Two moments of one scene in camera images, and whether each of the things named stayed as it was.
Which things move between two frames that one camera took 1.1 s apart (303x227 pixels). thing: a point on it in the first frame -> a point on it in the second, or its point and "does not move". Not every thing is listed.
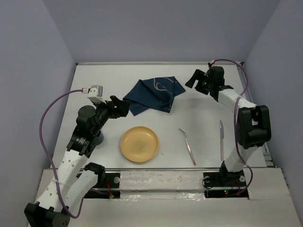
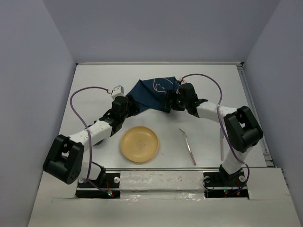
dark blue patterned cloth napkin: (156, 93) does not move
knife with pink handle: (221, 134) does not move
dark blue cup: (100, 139) does not move
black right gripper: (198, 74) -> (171, 94)
